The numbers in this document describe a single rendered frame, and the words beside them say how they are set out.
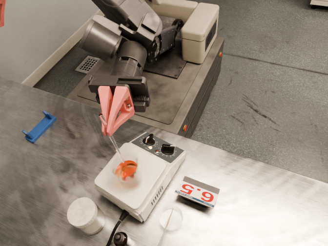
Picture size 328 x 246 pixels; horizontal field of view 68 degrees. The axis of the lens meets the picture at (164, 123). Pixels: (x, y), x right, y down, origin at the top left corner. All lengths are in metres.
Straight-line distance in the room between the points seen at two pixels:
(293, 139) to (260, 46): 0.91
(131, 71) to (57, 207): 0.39
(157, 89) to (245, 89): 0.76
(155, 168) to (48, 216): 0.29
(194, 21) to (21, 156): 1.06
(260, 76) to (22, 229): 1.74
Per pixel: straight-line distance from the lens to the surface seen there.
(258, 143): 1.60
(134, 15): 0.52
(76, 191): 0.67
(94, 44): 0.48
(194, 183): 0.61
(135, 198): 0.52
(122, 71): 0.45
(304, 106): 1.88
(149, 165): 0.55
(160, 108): 1.25
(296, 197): 0.65
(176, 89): 1.33
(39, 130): 0.81
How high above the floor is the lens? 1.32
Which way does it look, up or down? 53 degrees down
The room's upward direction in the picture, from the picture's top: 9 degrees counter-clockwise
